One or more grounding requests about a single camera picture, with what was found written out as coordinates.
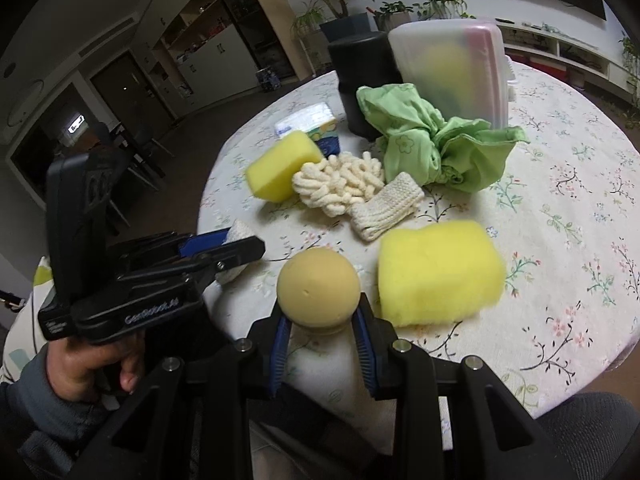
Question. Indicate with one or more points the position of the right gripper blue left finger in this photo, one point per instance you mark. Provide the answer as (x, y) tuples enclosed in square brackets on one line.
[(270, 337)]

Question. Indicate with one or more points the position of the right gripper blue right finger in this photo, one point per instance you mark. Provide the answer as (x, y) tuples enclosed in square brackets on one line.
[(381, 365)]

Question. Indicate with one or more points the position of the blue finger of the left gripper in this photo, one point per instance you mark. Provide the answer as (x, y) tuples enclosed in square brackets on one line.
[(195, 244), (226, 262)]

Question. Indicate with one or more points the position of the round tan sponge ball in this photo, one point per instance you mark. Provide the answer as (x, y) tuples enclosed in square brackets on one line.
[(318, 290)]

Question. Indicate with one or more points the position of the green cloth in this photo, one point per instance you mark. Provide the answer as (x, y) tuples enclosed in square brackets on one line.
[(466, 155)]

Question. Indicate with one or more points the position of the person's left hand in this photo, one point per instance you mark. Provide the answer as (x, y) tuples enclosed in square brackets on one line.
[(72, 365)]

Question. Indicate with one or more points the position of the yellow rectangular sponge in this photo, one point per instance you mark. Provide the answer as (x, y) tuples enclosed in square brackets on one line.
[(270, 176)]

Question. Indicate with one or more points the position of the large yellow sponge block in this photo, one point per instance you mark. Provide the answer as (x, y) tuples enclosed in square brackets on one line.
[(438, 274)]

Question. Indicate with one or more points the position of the cream chenille mitt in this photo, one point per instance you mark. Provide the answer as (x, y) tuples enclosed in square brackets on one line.
[(339, 182)]

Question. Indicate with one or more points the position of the cream knitted cloth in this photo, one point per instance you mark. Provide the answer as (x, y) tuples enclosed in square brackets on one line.
[(398, 200)]

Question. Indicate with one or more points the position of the floral white tablecloth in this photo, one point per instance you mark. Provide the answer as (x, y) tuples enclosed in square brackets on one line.
[(564, 216)]

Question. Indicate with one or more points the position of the white storage cabinet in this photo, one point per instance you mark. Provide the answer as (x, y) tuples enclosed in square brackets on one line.
[(193, 53)]

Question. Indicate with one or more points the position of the black cylindrical container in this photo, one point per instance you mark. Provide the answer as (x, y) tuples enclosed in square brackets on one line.
[(362, 60)]

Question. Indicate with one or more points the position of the dark blue planter pot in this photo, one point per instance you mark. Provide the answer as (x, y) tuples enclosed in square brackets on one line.
[(345, 27)]

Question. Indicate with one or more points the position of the translucent white plastic box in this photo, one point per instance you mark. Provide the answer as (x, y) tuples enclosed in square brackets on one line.
[(459, 66)]

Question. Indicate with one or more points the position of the trailing green vine plant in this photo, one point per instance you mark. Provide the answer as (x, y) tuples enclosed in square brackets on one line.
[(393, 14)]

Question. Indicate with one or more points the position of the white tv cabinet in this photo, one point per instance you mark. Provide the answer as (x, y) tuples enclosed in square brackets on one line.
[(535, 41)]

